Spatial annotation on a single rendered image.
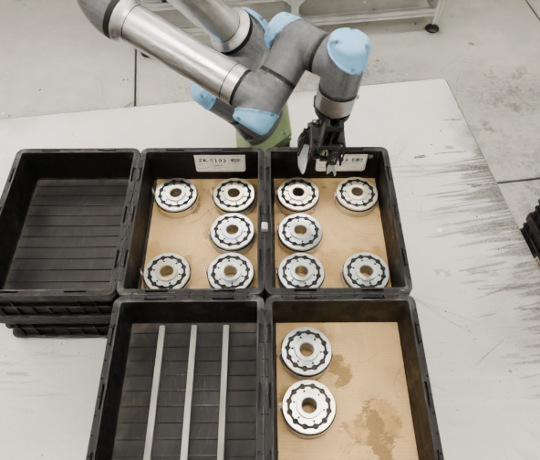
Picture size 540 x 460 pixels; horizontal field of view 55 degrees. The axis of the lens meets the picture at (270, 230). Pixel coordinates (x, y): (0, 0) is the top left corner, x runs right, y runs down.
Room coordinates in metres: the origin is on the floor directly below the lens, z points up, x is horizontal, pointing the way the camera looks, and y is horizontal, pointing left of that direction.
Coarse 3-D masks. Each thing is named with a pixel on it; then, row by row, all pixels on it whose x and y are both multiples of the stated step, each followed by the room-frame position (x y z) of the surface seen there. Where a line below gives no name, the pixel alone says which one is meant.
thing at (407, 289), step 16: (384, 160) 0.83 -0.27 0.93; (400, 224) 0.64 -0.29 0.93; (400, 240) 0.60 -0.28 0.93; (400, 256) 0.56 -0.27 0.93; (272, 288) 0.48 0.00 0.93; (288, 288) 0.48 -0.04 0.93; (304, 288) 0.48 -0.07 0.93; (320, 288) 0.48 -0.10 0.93; (336, 288) 0.48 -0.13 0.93; (352, 288) 0.48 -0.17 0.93; (368, 288) 0.48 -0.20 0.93; (384, 288) 0.48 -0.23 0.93; (400, 288) 0.48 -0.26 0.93
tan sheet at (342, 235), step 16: (320, 192) 0.81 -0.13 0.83; (320, 208) 0.76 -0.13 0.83; (336, 208) 0.76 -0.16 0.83; (320, 224) 0.71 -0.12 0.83; (336, 224) 0.71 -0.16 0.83; (352, 224) 0.71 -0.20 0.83; (368, 224) 0.71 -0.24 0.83; (336, 240) 0.66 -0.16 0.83; (352, 240) 0.66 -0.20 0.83; (368, 240) 0.66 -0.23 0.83; (320, 256) 0.62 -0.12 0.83; (336, 256) 0.62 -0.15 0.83; (384, 256) 0.62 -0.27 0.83; (336, 272) 0.58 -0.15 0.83
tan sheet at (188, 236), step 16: (208, 192) 0.81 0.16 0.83; (256, 192) 0.81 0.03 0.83; (208, 208) 0.76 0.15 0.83; (256, 208) 0.76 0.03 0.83; (160, 224) 0.71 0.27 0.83; (176, 224) 0.71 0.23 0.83; (192, 224) 0.71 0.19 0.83; (208, 224) 0.71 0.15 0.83; (256, 224) 0.71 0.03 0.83; (160, 240) 0.66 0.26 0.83; (176, 240) 0.66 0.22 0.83; (192, 240) 0.66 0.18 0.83; (208, 240) 0.66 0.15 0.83; (256, 240) 0.66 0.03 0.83; (192, 256) 0.62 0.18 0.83; (208, 256) 0.62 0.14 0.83; (256, 256) 0.62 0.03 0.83; (192, 272) 0.58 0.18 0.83; (256, 272) 0.58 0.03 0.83; (144, 288) 0.53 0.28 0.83
